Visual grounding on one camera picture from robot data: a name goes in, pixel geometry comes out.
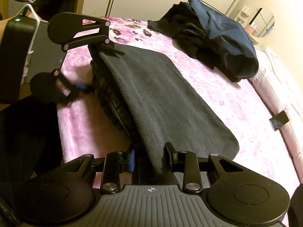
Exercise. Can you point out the navy blue garment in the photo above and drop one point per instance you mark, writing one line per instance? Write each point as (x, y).
(224, 28)

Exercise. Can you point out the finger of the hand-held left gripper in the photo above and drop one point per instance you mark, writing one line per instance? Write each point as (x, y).
(104, 46)
(81, 85)

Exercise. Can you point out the pink rose blanket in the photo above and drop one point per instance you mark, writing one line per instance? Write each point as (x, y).
(213, 99)

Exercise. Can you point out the white vanity table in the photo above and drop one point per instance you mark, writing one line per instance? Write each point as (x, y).
(242, 13)

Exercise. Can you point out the black garment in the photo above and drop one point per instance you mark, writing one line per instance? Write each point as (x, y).
(189, 42)

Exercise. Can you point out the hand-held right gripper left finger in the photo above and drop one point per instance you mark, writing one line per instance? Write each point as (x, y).
(131, 160)

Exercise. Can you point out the white ribbed duvet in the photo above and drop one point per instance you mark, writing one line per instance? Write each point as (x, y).
(284, 80)

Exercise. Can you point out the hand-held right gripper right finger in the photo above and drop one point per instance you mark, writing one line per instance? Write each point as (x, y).
(168, 156)

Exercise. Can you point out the pink tissue box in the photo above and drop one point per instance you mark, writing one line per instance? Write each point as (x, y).
(251, 29)

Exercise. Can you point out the round mirror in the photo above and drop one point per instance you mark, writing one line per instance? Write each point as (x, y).
(262, 21)

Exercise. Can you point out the dark grey pants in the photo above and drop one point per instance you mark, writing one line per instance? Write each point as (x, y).
(161, 94)

